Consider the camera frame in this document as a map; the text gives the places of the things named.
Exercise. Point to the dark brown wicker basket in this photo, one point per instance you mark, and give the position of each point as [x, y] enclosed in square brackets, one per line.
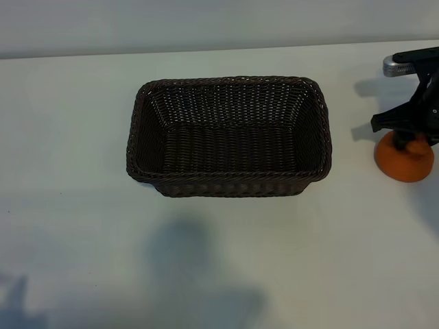
[223, 154]

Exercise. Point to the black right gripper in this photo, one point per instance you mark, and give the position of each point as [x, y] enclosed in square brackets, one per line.
[428, 103]

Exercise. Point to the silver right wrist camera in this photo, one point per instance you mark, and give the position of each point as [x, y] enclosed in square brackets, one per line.
[396, 66]

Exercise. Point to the orange with knobbed top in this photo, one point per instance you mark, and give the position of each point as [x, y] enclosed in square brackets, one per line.
[398, 168]

